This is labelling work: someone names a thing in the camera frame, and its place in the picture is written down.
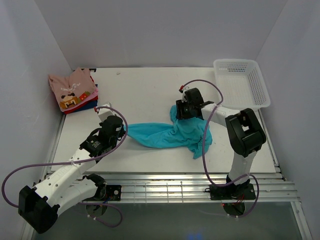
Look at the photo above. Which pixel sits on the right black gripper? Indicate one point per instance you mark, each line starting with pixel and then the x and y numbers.
pixel 180 113

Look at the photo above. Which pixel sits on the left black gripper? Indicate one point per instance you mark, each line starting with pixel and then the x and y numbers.
pixel 122 132

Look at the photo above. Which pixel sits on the teal t-shirt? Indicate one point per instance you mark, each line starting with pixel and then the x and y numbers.
pixel 187 133

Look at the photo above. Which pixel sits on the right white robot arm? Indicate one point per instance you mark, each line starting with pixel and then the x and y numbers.
pixel 245 135

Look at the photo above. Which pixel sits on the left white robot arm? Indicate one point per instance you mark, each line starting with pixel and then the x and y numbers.
pixel 41 205

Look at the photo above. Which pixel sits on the blue folded t-shirt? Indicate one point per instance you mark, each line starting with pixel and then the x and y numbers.
pixel 84 106

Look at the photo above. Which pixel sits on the pink folded t-shirt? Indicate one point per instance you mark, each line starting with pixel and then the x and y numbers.
pixel 87 95

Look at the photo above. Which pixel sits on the white plastic basket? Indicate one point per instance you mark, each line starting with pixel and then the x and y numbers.
pixel 241 83

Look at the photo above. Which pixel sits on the beige folded t-shirt with print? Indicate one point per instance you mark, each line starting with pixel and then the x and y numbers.
pixel 67 89

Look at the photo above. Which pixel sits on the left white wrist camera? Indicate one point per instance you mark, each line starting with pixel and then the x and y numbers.
pixel 103 113

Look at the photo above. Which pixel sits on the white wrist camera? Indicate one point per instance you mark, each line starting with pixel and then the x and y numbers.
pixel 103 113
pixel 183 90

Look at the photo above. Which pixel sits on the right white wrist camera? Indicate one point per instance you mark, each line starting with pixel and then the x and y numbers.
pixel 183 90

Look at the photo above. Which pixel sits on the aluminium rail frame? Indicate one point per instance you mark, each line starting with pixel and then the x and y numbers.
pixel 176 207

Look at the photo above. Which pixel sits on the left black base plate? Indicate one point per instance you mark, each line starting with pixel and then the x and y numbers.
pixel 105 193

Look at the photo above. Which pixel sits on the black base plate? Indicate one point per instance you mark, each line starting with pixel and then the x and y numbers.
pixel 232 192
pixel 105 193

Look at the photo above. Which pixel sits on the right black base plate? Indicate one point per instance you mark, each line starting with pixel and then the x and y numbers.
pixel 232 192

